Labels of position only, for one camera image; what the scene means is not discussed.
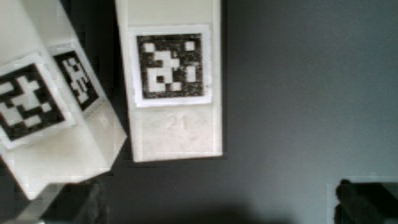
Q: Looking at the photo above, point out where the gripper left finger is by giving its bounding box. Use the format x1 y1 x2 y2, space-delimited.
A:
10 180 108 224

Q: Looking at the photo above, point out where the white leg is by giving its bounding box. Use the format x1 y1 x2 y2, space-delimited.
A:
115 0 222 162
0 0 126 199

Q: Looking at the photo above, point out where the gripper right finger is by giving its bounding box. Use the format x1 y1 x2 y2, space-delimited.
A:
332 179 398 224

